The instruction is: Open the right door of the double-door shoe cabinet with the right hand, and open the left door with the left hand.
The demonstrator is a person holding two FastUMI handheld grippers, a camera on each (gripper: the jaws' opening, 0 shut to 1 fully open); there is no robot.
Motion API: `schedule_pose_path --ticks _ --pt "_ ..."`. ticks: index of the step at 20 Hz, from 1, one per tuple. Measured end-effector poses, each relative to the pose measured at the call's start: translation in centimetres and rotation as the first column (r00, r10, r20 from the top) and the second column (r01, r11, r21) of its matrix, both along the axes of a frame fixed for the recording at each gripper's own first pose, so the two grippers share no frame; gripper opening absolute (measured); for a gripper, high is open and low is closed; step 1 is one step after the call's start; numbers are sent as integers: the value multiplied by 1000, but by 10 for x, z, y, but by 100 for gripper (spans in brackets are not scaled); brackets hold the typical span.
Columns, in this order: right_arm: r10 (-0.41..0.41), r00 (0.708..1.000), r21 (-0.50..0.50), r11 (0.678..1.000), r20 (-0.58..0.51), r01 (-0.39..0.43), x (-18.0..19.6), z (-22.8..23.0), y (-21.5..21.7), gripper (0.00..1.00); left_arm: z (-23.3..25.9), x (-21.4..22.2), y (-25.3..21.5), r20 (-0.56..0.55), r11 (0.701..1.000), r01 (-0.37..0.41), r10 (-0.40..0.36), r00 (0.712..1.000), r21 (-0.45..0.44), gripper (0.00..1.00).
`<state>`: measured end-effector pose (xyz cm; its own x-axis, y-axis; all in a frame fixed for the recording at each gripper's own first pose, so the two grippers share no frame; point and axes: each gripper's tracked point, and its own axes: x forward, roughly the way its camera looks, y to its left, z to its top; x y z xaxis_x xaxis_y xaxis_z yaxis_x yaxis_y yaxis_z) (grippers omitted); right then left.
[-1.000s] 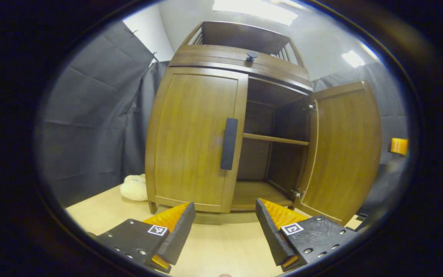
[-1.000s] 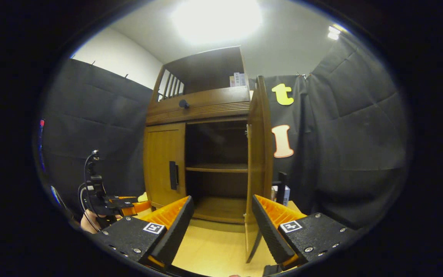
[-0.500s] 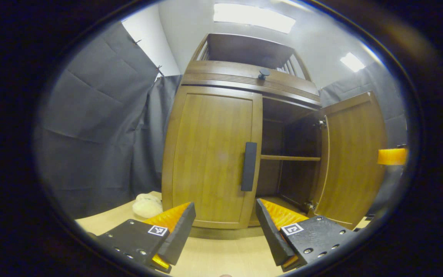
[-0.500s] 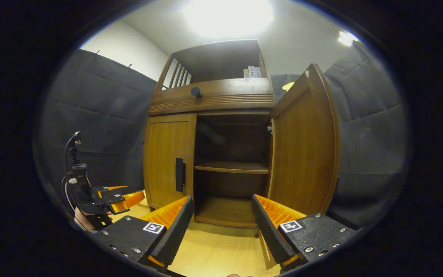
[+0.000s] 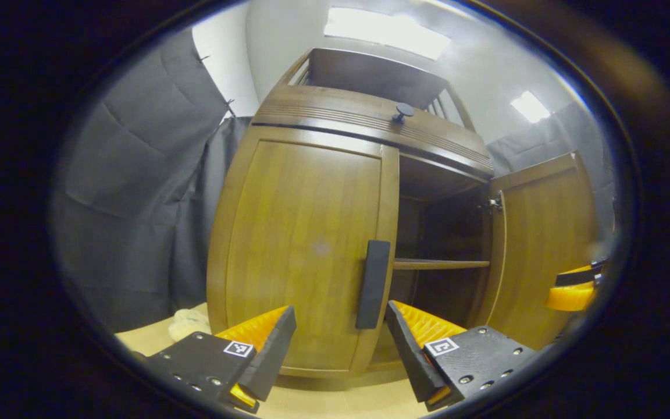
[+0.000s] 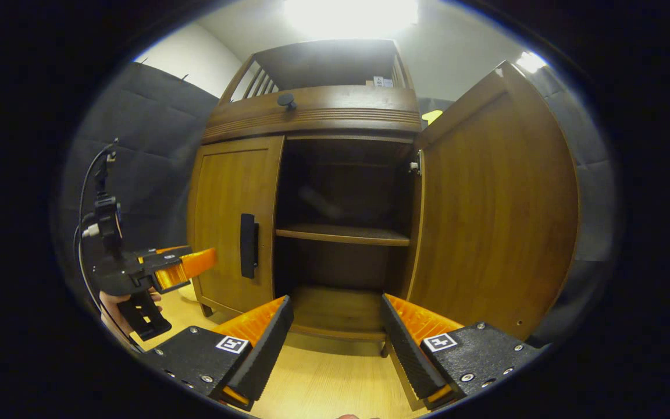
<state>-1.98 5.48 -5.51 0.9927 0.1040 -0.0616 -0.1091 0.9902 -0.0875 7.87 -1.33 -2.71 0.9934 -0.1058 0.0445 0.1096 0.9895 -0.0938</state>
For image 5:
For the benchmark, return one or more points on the small ceiling light panel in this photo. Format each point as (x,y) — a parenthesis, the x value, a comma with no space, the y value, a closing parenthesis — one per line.
(530,106)

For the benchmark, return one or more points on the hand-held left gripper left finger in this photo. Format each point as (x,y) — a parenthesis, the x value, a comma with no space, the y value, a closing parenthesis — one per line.
(274,355)

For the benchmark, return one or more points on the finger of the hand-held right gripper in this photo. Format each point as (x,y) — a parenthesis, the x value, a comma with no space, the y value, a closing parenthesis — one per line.
(579,269)
(570,297)

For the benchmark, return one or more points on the white crumpled cloth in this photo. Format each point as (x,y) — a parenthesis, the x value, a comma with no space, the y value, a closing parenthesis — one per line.
(189,325)

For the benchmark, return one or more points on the wooden cabinet door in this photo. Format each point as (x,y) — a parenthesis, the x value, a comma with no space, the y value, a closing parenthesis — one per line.
(300,233)
(544,233)

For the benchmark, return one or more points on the wooden cabinet shelf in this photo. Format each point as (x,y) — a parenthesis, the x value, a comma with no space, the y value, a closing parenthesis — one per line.
(439,264)

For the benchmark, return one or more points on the black round drawer knob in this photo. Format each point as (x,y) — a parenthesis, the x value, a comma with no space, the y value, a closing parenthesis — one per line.
(403,110)

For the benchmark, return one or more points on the wooden double-door shoe cabinet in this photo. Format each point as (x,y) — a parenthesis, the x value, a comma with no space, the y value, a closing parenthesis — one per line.
(451,227)

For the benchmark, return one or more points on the wooden cabinet drawer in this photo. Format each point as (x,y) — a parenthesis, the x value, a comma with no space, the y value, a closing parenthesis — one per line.
(335,110)

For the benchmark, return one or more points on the large ceiling light panel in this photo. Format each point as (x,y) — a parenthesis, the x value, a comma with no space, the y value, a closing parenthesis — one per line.
(384,32)

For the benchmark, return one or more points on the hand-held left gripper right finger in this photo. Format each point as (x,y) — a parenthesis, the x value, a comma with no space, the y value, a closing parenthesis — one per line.
(407,355)

